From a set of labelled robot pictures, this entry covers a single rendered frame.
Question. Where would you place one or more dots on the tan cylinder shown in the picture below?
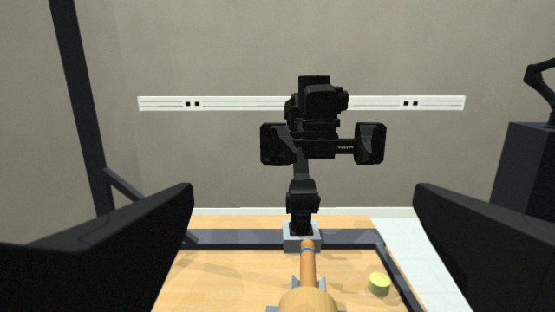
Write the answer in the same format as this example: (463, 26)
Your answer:
(307, 299)

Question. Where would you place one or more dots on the yellow-green cylinder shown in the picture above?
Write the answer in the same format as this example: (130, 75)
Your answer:
(379, 284)

